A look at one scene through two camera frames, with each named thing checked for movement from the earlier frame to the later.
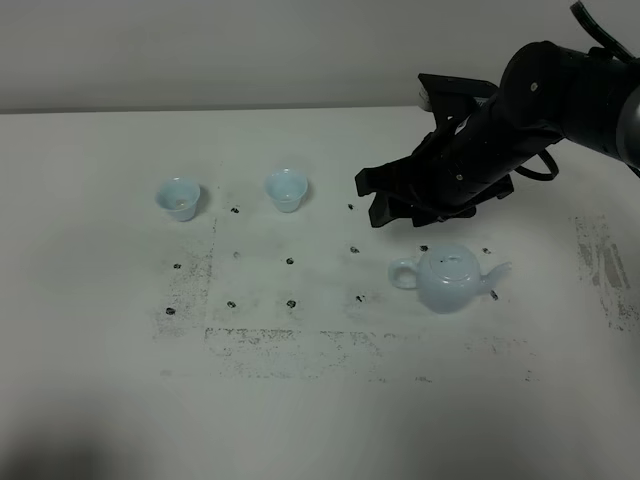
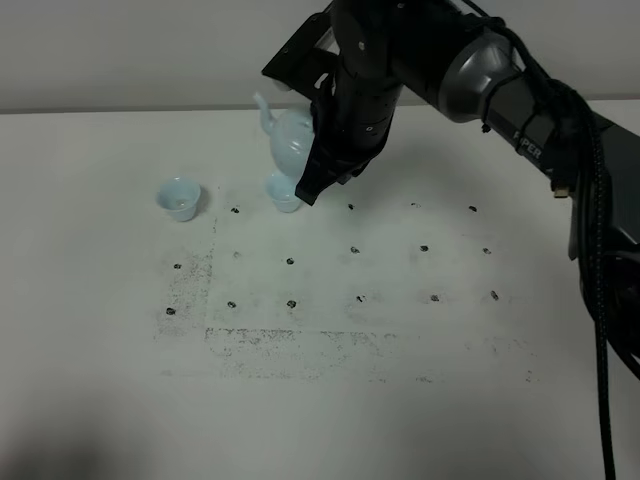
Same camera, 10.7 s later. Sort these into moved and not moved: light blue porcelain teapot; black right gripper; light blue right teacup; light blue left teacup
Moved: black right gripper; light blue porcelain teapot
Not moved: light blue left teacup; light blue right teacup
